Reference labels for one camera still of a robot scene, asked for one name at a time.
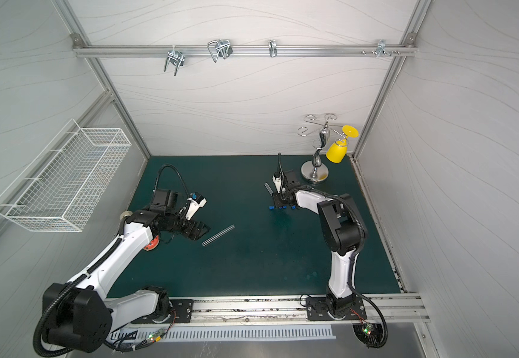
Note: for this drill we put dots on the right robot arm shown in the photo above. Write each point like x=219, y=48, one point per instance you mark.
x=345, y=235

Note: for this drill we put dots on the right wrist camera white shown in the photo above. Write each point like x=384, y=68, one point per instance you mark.
x=278, y=183

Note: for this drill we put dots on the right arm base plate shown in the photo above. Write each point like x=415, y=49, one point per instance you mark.
x=329, y=308

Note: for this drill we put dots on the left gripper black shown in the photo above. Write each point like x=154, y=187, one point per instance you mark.
x=187, y=225

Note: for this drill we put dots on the aluminium crossbar rail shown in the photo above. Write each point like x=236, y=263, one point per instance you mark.
x=239, y=51

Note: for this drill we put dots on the white slotted cable duct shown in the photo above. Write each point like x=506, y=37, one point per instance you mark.
x=267, y=333

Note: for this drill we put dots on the chrome cup holder stand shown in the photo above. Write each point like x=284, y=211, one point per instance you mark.
x=315, y=171

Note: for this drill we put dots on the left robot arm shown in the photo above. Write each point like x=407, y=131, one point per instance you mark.
x=79, y=316

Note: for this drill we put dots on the beige plastic bottle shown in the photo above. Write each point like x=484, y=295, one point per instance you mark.
x=126, y=214

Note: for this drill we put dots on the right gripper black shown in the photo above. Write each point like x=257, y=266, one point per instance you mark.
x=281, y=199

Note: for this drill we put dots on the beige red round object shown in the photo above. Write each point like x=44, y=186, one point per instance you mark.
x=152, y=244

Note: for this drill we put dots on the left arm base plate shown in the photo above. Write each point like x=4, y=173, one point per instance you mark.
x=179, y=310

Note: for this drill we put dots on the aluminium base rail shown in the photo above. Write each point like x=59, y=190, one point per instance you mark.
x=286, y=310

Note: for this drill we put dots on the metal clamp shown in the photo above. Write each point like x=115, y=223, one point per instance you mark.
x=272, y=48
x=219, y=49
x=175, y=59
x=381, y=50

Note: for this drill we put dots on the green table mat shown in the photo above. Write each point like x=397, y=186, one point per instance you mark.
x=270, y=252

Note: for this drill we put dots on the white wire basket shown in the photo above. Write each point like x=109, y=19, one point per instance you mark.
x=58, y=190

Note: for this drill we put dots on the clear test tube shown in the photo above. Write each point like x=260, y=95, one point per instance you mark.
x=268, y=187
x=218, y=235

